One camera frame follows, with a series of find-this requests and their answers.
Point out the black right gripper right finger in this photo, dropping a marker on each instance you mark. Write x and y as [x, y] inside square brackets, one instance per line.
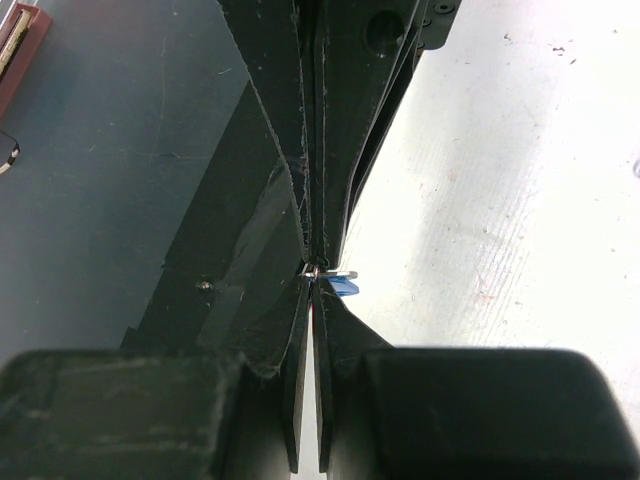
[346, 442]

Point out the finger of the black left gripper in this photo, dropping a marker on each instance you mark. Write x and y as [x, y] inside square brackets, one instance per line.
[356, 48]
[266, 34]

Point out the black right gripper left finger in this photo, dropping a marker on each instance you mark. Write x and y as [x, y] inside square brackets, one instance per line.
[279, 359]

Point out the key with blue tag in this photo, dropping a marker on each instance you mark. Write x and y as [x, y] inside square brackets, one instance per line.
[342, 281]

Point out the brown box with phone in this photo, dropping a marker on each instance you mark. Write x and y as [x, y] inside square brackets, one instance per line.
[22, 32]

